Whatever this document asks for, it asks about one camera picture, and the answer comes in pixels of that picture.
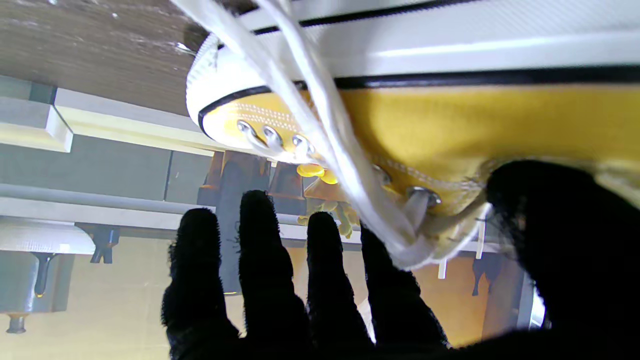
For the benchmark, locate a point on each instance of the grey metal pitcher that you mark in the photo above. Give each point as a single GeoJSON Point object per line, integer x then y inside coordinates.
{"type": "Point", "coordinates": [20, 280]}

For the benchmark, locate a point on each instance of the white shallow bowl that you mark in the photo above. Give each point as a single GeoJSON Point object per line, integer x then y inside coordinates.
{"type": "Point", "coordinates": [45, 237]}

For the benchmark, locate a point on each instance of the yellow canvas sneaker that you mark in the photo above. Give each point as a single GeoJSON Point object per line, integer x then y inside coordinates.
{"type": "Point", "coordinates": [475, 125]}

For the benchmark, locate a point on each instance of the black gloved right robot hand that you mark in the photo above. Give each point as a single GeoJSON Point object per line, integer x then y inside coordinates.
{"type": "Point", "coordinates": [575, 260]}

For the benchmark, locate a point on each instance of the small yellow lemon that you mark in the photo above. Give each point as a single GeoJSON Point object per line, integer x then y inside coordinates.
{"type": "Point", "coordinates": [329, 177]}
{"type": "Point", "coordinates": [310, 170]}

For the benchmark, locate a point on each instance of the long white slanted strip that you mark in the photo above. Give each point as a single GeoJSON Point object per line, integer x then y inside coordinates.
{"type": "Point", "coordinates": [442, 269]}

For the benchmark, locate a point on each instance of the tall black cylindrical container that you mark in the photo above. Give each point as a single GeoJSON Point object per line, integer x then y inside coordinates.
{"type": "Point", "coordinates": [230, 190]}

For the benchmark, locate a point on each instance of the short white slanted strip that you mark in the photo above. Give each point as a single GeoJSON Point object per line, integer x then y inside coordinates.
{"type": "Point", "coordinates": [481, 240]}

